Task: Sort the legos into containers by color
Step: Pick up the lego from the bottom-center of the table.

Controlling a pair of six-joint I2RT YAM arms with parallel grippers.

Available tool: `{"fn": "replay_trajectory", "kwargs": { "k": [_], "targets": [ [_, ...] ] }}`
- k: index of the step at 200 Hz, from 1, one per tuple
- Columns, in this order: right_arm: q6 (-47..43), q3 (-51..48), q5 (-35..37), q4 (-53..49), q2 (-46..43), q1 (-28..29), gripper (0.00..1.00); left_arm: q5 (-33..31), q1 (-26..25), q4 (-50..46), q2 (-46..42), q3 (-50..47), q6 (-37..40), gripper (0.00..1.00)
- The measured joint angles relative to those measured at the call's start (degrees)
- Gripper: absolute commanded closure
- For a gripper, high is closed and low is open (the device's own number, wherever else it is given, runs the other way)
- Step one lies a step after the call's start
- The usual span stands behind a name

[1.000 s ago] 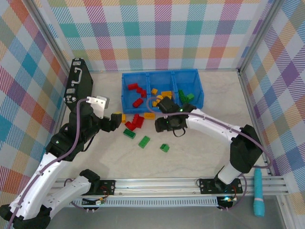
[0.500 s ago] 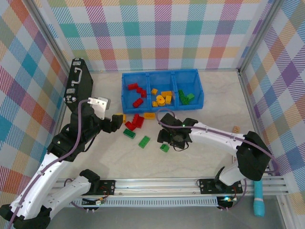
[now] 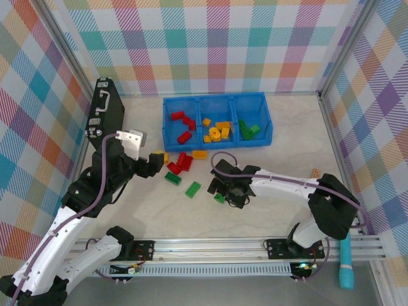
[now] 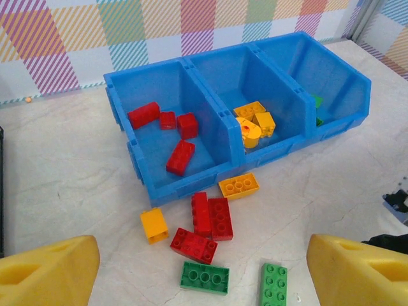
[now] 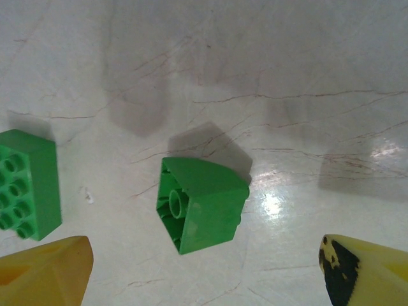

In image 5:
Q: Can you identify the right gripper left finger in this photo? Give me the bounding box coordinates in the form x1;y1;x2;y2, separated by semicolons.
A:
0;235;94;306

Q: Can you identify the green curved lego brick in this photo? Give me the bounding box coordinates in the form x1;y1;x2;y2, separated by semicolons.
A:
155;156;251;256

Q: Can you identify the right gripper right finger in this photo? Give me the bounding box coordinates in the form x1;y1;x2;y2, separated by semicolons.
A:
318;234;408;306

